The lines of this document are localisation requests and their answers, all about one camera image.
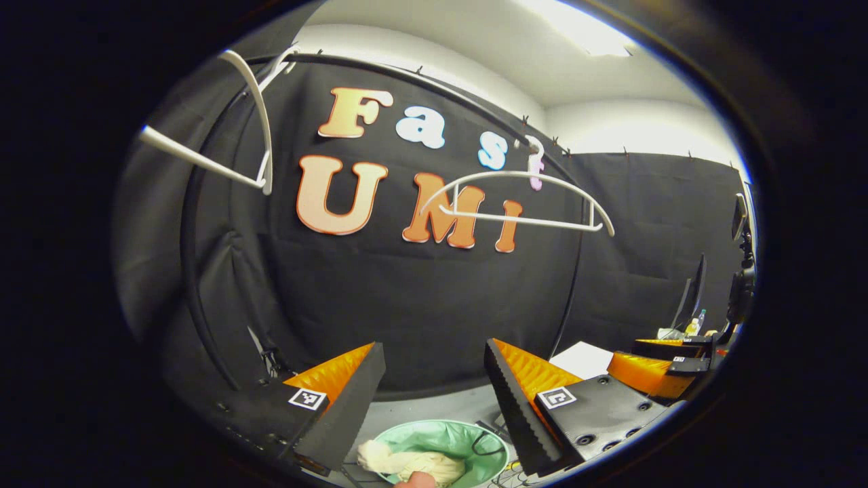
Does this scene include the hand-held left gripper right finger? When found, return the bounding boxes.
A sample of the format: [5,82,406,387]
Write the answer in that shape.
[484,337,686,478]

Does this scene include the white plastic hanger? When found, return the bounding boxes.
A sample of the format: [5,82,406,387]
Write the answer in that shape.
[138,47,303,197]
[418,135,617,239]

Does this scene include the black computer monitor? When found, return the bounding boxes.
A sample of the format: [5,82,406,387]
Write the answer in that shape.
[670,253,708,333]

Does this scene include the black equipment stand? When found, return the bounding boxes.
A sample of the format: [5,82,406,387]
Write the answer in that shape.
[726,192,757,327]

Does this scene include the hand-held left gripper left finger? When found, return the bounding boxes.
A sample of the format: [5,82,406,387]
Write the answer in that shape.
[216,341,388,479]

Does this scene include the ceiling light panel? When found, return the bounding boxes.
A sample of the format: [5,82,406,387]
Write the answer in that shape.
[521,0,639,57]

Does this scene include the cream button shirt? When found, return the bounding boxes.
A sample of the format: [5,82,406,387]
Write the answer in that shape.
[357,439,469,488]

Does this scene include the floor cables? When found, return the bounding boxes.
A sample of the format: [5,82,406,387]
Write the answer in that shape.
[487,458,547,488]

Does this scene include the white box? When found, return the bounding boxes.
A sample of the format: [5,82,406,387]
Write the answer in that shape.
[549,340,635,381]

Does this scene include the black clothes rack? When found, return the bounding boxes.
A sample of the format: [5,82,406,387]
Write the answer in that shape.
[179,51,593,393]

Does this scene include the green laundry hamper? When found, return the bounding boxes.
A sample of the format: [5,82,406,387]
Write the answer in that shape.
[342,419,511,488]

